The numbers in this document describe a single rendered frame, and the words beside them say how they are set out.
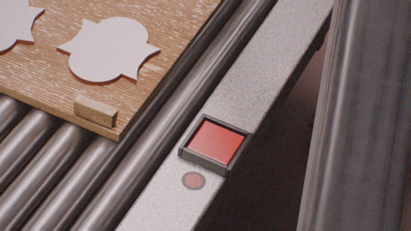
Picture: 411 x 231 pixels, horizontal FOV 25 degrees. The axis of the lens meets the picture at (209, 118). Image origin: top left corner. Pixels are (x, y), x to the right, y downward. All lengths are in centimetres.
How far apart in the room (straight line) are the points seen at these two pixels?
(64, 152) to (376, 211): 74
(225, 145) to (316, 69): 158
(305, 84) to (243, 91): 141
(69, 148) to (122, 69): 14
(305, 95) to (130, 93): 147
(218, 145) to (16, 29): 34
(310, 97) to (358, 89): 217
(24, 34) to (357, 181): 88
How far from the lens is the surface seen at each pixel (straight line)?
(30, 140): 123
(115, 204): 116
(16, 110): 127
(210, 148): 122
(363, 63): 53
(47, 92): 126
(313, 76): 276
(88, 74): 128
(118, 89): 127
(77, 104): 122
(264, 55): 139
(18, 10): 138
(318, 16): 148
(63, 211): 115
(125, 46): 133
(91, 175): 119
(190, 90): 131
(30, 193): 117
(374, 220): 52
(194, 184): 119
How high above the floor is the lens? 182
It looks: 45 degrees down
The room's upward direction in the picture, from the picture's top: 10 degrees clockwise
